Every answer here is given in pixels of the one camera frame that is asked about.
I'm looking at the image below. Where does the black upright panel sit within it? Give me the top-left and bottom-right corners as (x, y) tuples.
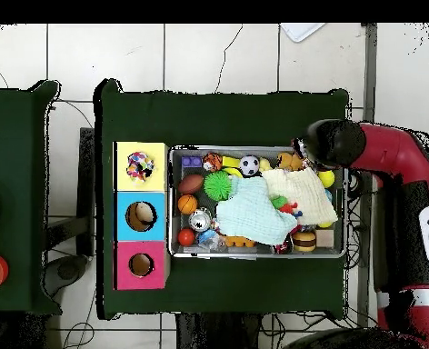
(76, 126), (96, 257)

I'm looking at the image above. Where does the small orange basketball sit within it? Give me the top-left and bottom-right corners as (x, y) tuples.
(176, 194), (199, 215)

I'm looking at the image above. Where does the red rubber ball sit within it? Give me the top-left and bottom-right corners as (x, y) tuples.
(176, 227), (196, 247)

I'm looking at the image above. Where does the black and white soccer ball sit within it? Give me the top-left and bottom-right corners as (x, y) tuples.
(238, 155), (261, 177)

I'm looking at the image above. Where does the colourful dotted cloth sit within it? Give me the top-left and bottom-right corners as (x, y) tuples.
(125, 150), (156, 183)

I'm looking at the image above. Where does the wooden box with three holes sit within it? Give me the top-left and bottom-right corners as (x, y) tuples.
(112, 140), (172, 291)

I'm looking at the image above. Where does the dark green tablecloth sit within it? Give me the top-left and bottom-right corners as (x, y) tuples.
(94, 77), (350, 321)
(0, 80), (63, 315)

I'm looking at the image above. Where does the white tray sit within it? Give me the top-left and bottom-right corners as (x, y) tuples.
(279, 23), (326, 44)

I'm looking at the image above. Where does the multicolour spiky caterpillar toy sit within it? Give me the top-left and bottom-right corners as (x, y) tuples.
(270, 194), (304, 219)

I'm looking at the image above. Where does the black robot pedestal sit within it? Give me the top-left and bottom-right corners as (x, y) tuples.
(175, 312), (263, 349)

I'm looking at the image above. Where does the cream muslin cloth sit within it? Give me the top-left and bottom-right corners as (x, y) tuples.
(261, 167), (340, 226)

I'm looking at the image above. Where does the dark grey stand base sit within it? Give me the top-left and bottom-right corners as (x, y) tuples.
(41, 254), (90, 297)

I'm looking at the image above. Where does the silver tin can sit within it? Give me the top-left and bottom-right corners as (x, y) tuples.
(188, 207), (213, 233)

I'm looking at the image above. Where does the silver wire mesh bin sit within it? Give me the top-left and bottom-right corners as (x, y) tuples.
(167, 144), (349, 260)

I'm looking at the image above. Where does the green spiky rubber ball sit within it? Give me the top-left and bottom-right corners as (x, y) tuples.
(203, 170), (234, 202)

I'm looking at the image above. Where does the mint green muslin cloth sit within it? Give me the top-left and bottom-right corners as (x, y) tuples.
(215, 175), (299, 246)

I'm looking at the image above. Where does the toy hamburger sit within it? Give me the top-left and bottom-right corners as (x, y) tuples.
(291, 230), (317, 253)

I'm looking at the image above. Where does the small brown football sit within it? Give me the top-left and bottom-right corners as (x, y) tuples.
(177, 173), (205, 195)

